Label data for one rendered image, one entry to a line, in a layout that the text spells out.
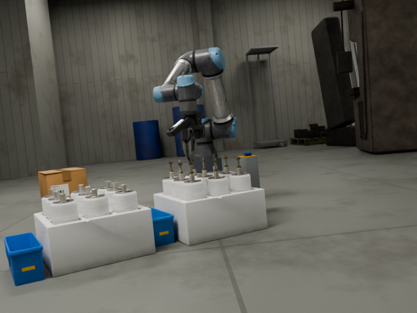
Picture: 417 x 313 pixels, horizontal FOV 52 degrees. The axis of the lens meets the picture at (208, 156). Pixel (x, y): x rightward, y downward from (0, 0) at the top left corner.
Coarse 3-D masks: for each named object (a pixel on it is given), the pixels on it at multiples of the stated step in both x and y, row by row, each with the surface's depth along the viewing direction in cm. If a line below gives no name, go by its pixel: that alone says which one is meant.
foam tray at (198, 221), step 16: (240, 192) 187; (256, 192) 188; (160, 208) 200; (176, 208) 181; (192, 208) 174; (208, 208) 177; (224, 208) 181; (240, 208) 184; (256, 208) 188; (176, 224) 184; (192, 224) 174; (208, 224) 178; (224, 224) 181; (240, 224) 184; (256, 224) 188; (192, 240) 174; (208, 240) 178
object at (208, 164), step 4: (196, 160) 241; (200, 160) 241; (208, 160) 241; (212, 160) 241; (220, 160) 242; (196, 164) 241; (200, 164) 241; (208, 164) 241; (212, 164) 242; (220, 164) 242; (196, 168) 241; (200, 168) 241; (208, 168) 242; (212, 168) 242; (220, 168) 242; (196, 172) 241; (200, 172) 241
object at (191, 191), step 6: (186, 186) 178; (192, 186) 178; (198, 186) 179; (186, 192) 179; (192, 192) 178; (198, 192) 179; (204, 192) 182; (186, 198) 179; (192, 198) 178; (198, 198) 178
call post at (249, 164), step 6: (252, 156) 214; (240, 162) 218; (246, 162) 213; (252, 162) 214; (246, 168) 213; (252, 168) 214; (258, 168) 216; (252, 174) 214; (258, 174) 216; (252, 180) 214; (258, 180) 216; (252, 186) 215; (258, 186) 216
